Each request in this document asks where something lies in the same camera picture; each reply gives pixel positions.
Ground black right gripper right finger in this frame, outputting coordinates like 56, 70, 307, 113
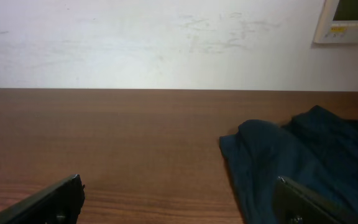
272, 176, 358, 224

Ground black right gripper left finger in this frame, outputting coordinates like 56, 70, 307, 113
0, 174, 85, 224

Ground dark navy blue shorts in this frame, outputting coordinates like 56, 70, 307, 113
219, 106, 358, 223

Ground white wall control panel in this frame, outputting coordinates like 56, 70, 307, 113
313, 0, 358, 44

